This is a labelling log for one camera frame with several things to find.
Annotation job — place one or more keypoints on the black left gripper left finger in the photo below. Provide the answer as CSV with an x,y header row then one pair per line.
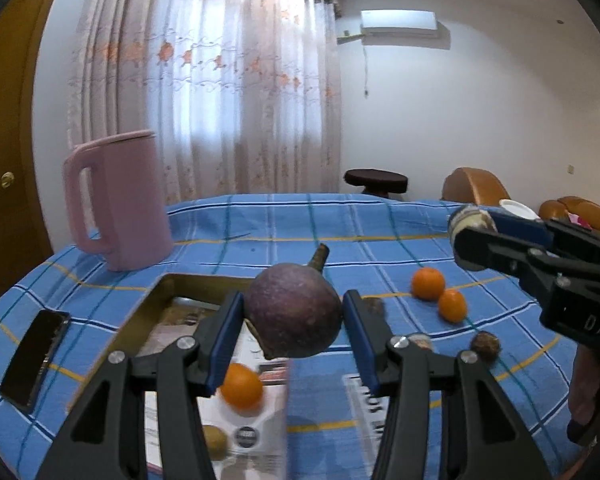
x,y
103,437

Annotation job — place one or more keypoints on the purple mangosteen with stem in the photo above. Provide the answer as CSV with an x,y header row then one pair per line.
x,y
292,310

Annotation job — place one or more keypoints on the black smartphone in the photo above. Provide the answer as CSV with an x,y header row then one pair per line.
x,y
27,368

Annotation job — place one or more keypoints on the blue plaid tablecloth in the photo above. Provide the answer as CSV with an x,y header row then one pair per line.
x,y
375,247

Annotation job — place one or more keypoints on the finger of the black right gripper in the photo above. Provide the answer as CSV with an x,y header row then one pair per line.
x,y
505,254
560,238

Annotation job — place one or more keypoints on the brown leather sofa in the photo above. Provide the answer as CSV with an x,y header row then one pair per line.
x,y
568,207

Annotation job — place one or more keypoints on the green-brown kiwi fruit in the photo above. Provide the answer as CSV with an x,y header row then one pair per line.
x,y
216,441

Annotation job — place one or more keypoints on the pink plastic pitcher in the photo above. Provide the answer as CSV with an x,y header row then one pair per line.
x,y
126,198

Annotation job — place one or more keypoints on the brown wooden door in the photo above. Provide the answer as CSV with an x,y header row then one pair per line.
x,y
24,241

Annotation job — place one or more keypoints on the white mug blue print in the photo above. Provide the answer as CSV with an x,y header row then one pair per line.
x,y
519,210

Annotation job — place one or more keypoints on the white floral curtain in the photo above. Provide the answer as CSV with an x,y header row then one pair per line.
x,y
242,95

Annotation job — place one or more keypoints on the dark round stool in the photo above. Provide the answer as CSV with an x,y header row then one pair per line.
x,y
379,183

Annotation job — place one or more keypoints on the white wall air conditioner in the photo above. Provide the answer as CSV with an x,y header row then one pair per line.
x,y
384,26

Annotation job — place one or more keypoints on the pale round fruit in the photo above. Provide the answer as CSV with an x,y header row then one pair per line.
x,y
469,216

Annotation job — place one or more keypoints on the orange tangerine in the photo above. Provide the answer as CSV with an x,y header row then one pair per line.
x,y
452,306
427,284
242,388

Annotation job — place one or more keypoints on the gold metal tin box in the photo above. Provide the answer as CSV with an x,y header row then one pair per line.
x,y
257,441

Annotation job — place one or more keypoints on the right hand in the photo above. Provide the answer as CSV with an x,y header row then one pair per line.
x,y
584,385

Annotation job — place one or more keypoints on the dark brown passion fruit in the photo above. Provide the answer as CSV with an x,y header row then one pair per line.
x,y
375,306

